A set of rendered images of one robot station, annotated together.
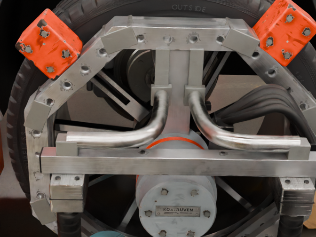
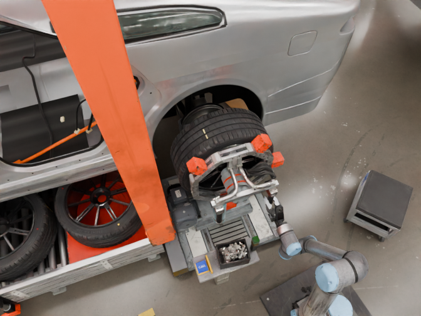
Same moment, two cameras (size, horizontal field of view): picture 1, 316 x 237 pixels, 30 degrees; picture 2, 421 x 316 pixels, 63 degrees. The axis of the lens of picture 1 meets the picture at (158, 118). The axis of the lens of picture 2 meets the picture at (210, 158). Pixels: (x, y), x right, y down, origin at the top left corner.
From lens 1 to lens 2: 143 cm
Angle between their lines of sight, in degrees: 34
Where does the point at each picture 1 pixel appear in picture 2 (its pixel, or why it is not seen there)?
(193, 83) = (239, 164)
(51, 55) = (200, 172)
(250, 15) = (250, 138)
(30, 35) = (194, 170)
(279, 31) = (261, 148)
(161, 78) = (230, 166)
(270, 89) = (262, 167)
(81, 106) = not seen: hidden behind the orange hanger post
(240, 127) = not seen: hidden behind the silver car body
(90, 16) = (205, 153)
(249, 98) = (257, 170)
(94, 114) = not seen: hidden behind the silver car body
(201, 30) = (240, 154)
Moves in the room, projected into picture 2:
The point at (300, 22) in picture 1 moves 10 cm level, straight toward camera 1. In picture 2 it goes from (267, 145) to (270, 159)
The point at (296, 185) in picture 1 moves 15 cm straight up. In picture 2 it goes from (273, 191) to (277, 179)
